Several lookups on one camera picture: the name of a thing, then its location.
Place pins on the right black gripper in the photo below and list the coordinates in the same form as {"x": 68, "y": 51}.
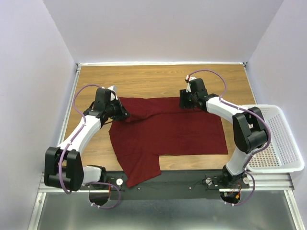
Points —
{"x": 183, "y": 100}

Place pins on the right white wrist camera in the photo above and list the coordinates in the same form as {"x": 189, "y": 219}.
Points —
{"x": 191, "y": 84}

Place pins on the white plastic basket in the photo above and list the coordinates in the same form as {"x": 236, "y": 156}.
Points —
{"x": 283, "y": 154}

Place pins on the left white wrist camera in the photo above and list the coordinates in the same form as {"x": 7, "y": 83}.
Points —
{"x": 113, "y": 90}

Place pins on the dark red t shirt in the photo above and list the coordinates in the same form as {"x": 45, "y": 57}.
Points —
{"x": 158, "y": 126}

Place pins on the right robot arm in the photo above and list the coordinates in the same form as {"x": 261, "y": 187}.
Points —
{"x": 250, "y": 131}

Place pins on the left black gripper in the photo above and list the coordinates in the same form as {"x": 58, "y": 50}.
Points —
{"x": 123, "y": 113}

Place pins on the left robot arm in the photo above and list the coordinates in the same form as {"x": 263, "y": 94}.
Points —
{"x": 63, "y": 164}

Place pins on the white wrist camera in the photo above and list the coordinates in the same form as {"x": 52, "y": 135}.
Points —
{"x": 191, "y": 84}
{"x": 113, "y": 90}

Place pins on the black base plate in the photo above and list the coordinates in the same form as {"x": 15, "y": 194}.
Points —
{"x": 177, "y": 184}

